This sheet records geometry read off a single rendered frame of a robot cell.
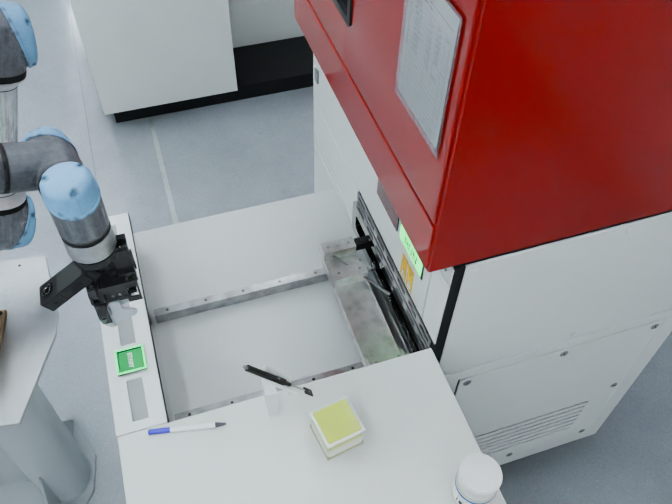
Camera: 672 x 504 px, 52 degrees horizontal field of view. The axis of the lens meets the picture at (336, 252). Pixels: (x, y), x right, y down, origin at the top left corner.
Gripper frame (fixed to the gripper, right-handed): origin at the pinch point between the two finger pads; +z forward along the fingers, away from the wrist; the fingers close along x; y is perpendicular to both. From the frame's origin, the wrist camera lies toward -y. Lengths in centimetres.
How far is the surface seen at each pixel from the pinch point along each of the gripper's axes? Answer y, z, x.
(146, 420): 1.8, 14.7, -13.4
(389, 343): 53, 23, -7
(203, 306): 17.0, 26.5, 17.1
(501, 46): 58, -56, -15
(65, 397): -34, 111, 54
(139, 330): 3.4, 14.7, 6.6
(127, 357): 0.3, 14.2, 0.8
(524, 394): 89, 52, -15
